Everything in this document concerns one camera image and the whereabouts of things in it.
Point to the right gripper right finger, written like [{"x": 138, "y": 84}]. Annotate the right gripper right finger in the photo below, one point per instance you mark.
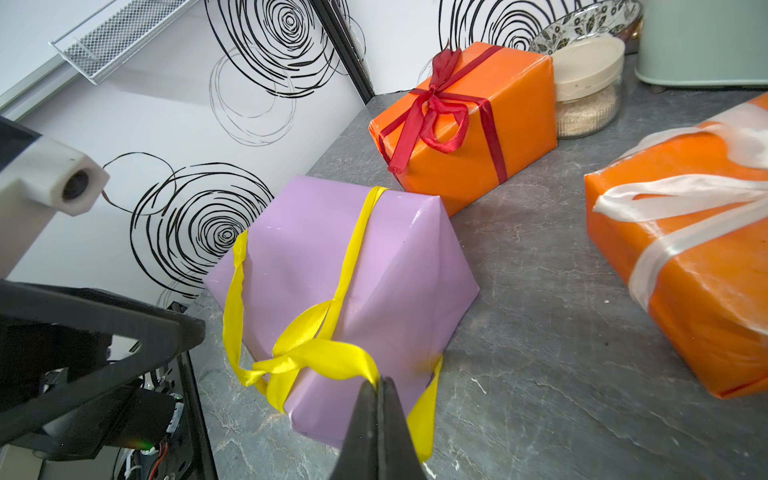
[{"x": 396, "y": 454}]

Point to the mint green toaster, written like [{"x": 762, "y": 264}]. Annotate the mint green toaster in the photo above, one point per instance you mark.
[{"x": 703, "y": 44}]

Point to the small jar with beige lid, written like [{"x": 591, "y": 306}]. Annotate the small jar with beige lid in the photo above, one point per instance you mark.
[{"x": 588, "y": 80}]

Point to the purple gift box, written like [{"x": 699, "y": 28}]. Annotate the purple gift box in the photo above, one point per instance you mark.
[{"x": 354, "y": 294}]

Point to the white mesh wall shelf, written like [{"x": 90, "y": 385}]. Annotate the white mesh wall shelf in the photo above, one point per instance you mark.
[{"x": 107, "y": 39}]

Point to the yellow ribbon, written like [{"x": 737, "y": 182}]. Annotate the yellow ribbon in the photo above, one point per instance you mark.
[{"x": 312, "y": 336}]

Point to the orange box red ribbon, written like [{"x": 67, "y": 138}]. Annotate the orange box red ribbon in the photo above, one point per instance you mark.
[{"x": 520, "y": 86}]

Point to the patterned ceramic bowl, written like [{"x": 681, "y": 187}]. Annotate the patterned ceramic bowl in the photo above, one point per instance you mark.
[{"x": 619, "y": 19}]

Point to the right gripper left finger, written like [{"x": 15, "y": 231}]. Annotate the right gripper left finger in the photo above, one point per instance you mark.
[{"x": 358, "y": 457}]

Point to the white ribbon on orange box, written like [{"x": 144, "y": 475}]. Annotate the white ribbon on orange box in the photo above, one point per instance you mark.
[{"x": 744, "y": 130}]

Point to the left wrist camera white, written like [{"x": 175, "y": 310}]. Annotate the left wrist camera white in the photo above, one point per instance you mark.
[{"x": 40, "y": 177}]

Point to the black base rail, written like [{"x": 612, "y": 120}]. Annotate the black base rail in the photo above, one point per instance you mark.
[{"x": 192, "y": 420}]

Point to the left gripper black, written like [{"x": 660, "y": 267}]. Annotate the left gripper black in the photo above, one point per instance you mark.
[{"x": 73, "y": 362}]

